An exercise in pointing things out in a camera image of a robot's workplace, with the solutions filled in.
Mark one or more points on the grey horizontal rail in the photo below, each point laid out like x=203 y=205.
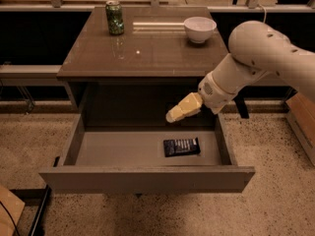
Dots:
x=30 y=75

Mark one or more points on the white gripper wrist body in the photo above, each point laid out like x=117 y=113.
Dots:
x=213 y=94

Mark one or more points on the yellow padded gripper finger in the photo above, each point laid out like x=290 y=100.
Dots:
x=190 y=105

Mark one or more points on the white ceramic bowl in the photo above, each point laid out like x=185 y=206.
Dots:
x=199 y=29

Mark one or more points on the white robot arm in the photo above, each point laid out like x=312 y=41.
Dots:
x=255 y=51

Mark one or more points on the brown top cabinet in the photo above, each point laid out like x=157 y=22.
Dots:
x=154 y=45

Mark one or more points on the dark blue snack bar wrapper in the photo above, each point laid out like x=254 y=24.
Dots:
x=181 y=147

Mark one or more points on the wooden box at right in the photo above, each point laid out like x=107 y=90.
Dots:
x=301 y=118

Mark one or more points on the black metal floor frame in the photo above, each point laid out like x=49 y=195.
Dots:
x=38 y=198

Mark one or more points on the cardboard piece at left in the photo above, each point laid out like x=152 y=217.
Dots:
x=11 y=209

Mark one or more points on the green patterned drink can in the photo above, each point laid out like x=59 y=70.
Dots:
x=114 y=16

